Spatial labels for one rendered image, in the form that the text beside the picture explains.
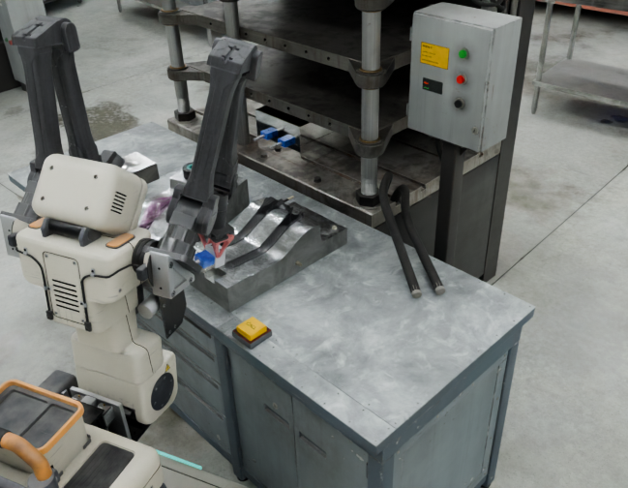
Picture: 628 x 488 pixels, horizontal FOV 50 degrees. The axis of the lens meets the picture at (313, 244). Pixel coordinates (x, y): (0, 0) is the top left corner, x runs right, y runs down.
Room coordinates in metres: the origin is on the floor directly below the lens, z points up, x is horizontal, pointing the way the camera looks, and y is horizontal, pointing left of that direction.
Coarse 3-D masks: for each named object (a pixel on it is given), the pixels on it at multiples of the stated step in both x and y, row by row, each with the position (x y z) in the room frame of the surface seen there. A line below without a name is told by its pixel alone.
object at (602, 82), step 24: (552, 0) 4.66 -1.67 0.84; (576, 0) 4.55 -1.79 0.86; (600, 0) 4.45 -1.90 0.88; (624, 0) 4.36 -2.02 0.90; (576, 24) 5.15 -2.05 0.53; (552, 72) 4.89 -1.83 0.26; (576, 72) 4.88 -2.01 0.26; (600, 72) 4.87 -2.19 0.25; (624, 72) 4.85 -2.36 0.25; (600, 96) 4.41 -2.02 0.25; (624, 96) 4.40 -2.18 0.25
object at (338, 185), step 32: (192, 128) 2.91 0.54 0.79; (256, 128) 2.88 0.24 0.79; (256, 160) 2.55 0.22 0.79; (320, 160) 2.53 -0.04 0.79; (352, 160) 2.52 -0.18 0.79; (384, 160) 2.51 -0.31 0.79; (416, 160) 2.50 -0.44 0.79; (480, 160) 2.55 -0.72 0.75; (320, 192) 2.27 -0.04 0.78; (352, 192) 2.25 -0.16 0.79; (416, 192) 2.25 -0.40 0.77
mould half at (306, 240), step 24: (240, 216) 1.90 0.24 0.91; (312, 216) 1.96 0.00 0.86; (264, 240) 1.77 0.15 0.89; (288, 240) 1.74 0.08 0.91; (312, 240) 1.77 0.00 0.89; (336, 240) 1.85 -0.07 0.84; (264, 264) 1.66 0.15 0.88; (288, 264) 1.70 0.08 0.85; (216, 288) 1.58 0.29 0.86; (240, 288) 1.57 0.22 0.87; (264, 288) 1.63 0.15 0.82
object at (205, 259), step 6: (210, 246) 1.62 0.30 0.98; (204, 252) 1.61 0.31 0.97; (210, 252) 1.61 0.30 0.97; (198, 258) 1.58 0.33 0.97; (204, 258) 1.58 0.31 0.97; (210, 258) 1.58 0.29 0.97; (216, 258) 1.59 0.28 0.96; (222, 258) 1.60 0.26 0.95; (204, 264) 1.56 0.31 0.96; (210, 264) 1.58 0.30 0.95; (216, 264) 1.59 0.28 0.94; (222, 264) 1.61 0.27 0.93
